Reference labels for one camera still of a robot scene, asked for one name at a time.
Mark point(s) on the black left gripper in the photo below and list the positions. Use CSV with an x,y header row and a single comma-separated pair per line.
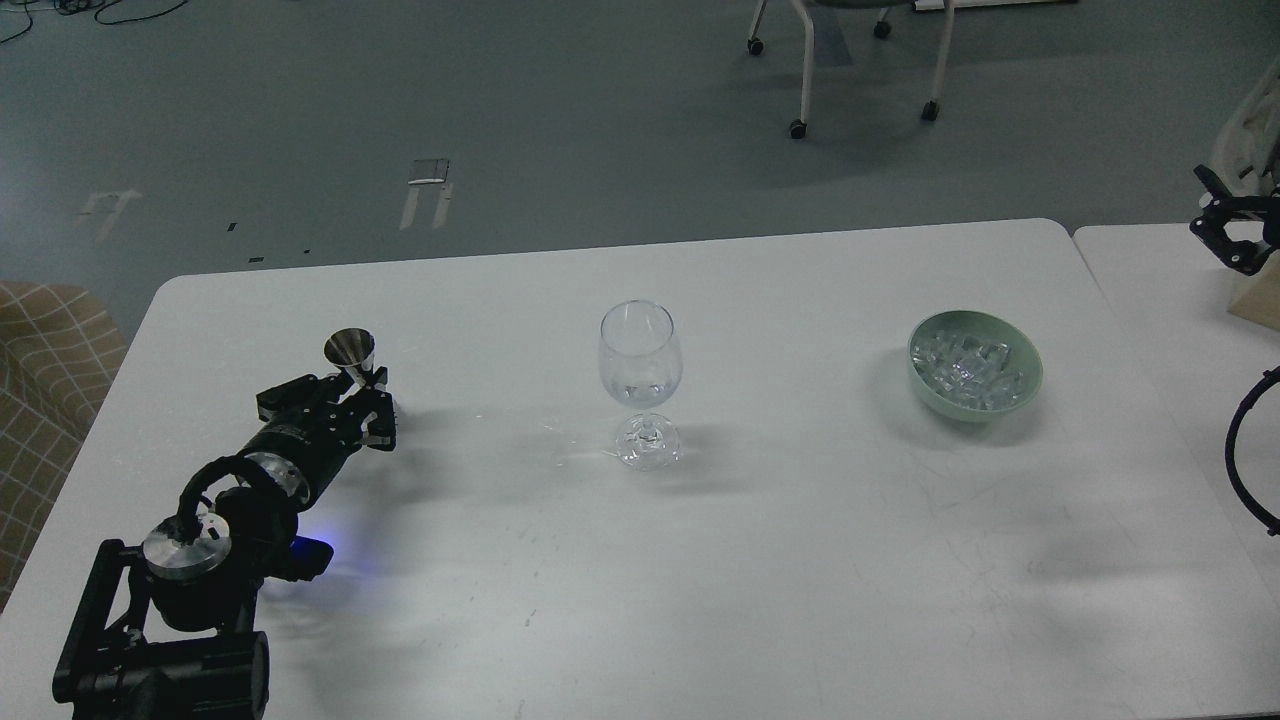
x,y
307,438

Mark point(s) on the steel cocktail jigger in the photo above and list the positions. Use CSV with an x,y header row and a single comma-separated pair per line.
x,y
352,352

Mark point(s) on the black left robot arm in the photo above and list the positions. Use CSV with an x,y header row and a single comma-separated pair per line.
x,y
164,628

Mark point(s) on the clear wine glass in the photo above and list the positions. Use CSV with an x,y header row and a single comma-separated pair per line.
x,y
641,365

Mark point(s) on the pile of ice cubes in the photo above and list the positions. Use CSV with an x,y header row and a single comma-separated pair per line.
x,y
969,370

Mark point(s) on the wooden block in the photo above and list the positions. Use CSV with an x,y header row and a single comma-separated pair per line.
x,y
1256,297

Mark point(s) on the white round machine base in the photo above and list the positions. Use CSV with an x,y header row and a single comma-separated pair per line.
x,y
1244,154

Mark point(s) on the beige checkered sofa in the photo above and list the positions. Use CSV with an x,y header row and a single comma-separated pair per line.
x,y
60,352

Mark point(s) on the green bowl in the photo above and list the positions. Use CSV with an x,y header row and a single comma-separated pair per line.
x,y
1024,355

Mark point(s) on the white rolling chair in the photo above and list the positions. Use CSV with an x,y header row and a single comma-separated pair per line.
x,y
825,46

